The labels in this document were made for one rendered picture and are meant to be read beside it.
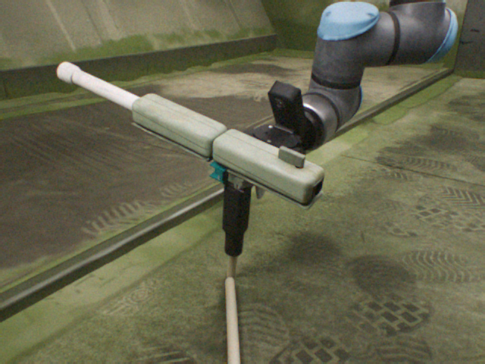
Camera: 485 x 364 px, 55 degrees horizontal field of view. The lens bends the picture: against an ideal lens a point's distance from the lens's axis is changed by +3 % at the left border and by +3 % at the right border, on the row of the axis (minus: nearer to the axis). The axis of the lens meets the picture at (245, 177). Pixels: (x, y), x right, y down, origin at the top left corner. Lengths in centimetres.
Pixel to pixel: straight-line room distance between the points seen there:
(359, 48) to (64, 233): 61
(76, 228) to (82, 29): 137
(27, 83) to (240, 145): 144
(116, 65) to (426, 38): 156
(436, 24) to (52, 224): 76
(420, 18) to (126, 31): 164
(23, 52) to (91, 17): 39
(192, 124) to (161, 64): 171
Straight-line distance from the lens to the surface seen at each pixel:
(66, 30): 212
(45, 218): 97
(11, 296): 77
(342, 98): 83
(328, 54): 80
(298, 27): 305
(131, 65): 222
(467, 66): 270
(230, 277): 77
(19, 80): 194
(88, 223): 92
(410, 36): 84
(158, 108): 68
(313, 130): 76
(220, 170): 62
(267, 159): 57
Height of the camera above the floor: 46
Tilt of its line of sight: 23 degrees down
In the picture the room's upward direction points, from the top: straight up
